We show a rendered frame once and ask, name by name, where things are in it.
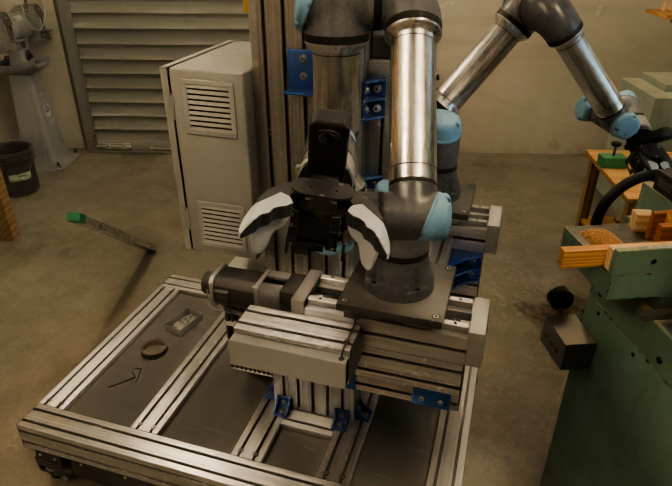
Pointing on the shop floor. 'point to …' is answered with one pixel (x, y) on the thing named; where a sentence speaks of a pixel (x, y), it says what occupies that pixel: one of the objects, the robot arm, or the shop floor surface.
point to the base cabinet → (612, 416)
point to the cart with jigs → (611, 168)
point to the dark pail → (18, 168)
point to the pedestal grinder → (31, 83)
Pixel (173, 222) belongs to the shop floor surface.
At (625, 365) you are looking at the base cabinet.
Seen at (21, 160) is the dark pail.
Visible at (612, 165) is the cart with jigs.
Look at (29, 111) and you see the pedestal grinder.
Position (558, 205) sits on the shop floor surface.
